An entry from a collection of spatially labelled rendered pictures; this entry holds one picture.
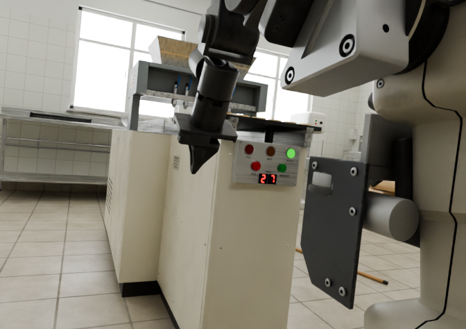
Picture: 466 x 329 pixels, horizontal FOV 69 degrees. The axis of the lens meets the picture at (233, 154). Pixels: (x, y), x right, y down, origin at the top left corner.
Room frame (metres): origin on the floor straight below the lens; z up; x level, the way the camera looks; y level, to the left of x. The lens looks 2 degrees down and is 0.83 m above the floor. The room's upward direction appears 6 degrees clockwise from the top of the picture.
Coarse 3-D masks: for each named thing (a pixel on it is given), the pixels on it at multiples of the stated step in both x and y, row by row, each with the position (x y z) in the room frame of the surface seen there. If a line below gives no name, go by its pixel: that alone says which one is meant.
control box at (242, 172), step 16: (240, 144) 1.09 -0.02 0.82; (256, 144) 1.11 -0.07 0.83; (272, 144) 1.14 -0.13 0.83; (240, 160) 1.09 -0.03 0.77; (256, 160) 1.12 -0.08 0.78; (272, 160) 1.14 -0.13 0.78; (288, 160) 1.17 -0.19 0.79; (240, 176) 1.10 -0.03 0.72; (256, 176) 1.12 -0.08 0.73; (272, 176) 1.14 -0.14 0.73; (288, 176) 1.17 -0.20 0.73
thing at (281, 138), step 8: (312, 128) 1.19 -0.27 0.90; (240, 136) 1.68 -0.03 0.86; (248, 136) 1.60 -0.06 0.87; (256, 136) 1.53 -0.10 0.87; (264, 136) 1.46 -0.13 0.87; (280, 136) 1.34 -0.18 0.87; (288, 136) 1.28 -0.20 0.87; (296, 136) 1.24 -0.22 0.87; (304, 136) 1.19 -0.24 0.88; (288, 144) 1.28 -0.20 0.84; (296, 144) 1.23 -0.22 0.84; (304, 144) 1.19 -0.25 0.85
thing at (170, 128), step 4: (228, 120) 1.08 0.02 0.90; (232, 120) 1.07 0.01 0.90; (236, 120) 1.08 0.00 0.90; (168, 124) 1.85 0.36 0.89; (172, 124) 1.76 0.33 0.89; (176, 124) 1.68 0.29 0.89; (232, 124) 1.08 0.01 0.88; (236, 124) 1.08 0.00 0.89; (164, 128) 1.92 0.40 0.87; (168, 128) 1.84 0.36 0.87; (172, 128) 1.76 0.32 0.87; (176, 128) 1.68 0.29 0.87; (164, 132) 1.91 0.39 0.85; (168, 132) 1.84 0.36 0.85; (172, 132) 1.75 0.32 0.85; (176, 132) 1.67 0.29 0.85
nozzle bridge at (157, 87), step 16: (144, 64) 1.66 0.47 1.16; (160, 64) 1.69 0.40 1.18; (144, 80) 1.67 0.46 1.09; (160, 80) 1.78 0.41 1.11; (176, 80) 1.81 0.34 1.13; (192, 80) 1.85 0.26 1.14; (240, 80) 1.87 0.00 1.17; (128, 96) 1.91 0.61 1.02; (144, 96) 1.79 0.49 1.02; (160, 96) 1.73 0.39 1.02; (176, 96) 1.77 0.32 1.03; (192, 96) 1.80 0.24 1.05; (240, 96) 1.97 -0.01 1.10; (256, 96) 1.96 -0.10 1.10; (128, 112) 1.85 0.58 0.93; (240, 112) 2.13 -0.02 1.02; (256, 112) 2.03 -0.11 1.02; (128, 128) 1.78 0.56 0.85
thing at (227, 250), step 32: (224, 160) 1.10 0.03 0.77; (192, 192) 1.31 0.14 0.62; (224, 192) 1.11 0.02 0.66; (256, 192) 1.16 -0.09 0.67; (288, 192) 1.21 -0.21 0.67; (192, 224) 1.28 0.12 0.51; (224, 224) 1.11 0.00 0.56; (256, 224) 1.16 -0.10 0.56; (288, 224) 1.21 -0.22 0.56; (160, 256) 1.70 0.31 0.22; (192, 256) 1.24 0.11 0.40; (224, 256) 1.12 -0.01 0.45; (256, 256) 1.17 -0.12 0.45; (288, 256) 1.22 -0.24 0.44; (192, 288) 1.21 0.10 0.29; (224, 288) 1.12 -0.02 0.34; (256, 288) 1.17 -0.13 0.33; (288, 288) 1.23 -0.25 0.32; (192, 320) 1.18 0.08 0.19; (224, 320) 1.13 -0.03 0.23; (256, 320) 1.18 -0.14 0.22
